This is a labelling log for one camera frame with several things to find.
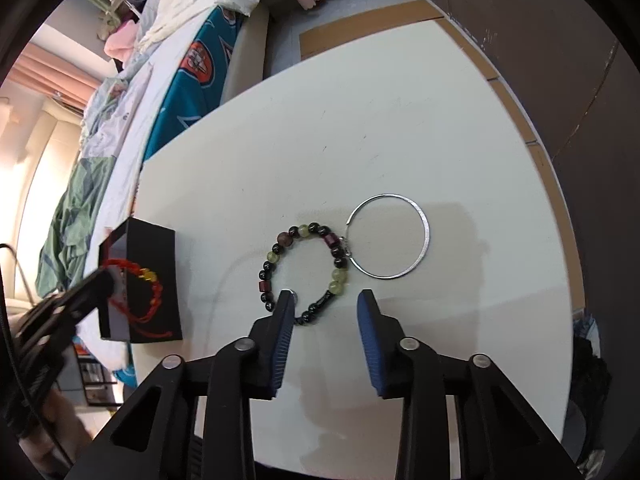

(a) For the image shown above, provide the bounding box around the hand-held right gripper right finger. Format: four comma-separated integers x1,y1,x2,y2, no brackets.
356,288,583,480

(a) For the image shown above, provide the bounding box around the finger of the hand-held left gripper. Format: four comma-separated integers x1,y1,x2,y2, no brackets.
20,266,119,332

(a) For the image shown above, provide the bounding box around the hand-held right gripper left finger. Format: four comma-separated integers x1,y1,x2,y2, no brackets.
65,289,297,480

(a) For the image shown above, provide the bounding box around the red string bracelet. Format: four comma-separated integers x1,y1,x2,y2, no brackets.
102,257,169,339

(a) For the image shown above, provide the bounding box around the black cardboard box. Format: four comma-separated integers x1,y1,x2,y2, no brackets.
97,217,184,344

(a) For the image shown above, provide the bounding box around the dark beaded bracelet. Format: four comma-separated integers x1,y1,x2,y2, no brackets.
258,221,352,326

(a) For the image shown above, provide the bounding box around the silver bangle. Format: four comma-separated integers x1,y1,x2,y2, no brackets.
344,193,430,280

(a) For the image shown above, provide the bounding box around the person's left hand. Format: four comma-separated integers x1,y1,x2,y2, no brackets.
22,392,96,480

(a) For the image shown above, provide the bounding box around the green striped blanket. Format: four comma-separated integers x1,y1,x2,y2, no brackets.
36,154,119,297

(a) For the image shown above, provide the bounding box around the beige padded headboard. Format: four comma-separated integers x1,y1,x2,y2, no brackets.
0,94,84,312

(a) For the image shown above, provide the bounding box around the bed with white sheet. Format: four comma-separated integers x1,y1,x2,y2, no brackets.
30,7,271,391

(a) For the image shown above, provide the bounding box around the pale printed cloth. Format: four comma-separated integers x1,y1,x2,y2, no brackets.
81,66,157,162

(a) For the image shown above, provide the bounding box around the white bedside table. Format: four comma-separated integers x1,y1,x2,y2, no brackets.
127,14,587,480

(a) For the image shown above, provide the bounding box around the teal printed bed cover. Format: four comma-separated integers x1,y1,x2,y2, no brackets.
112,6,247,390

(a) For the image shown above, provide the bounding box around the black cable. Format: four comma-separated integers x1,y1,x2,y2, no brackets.
0,243,73,466

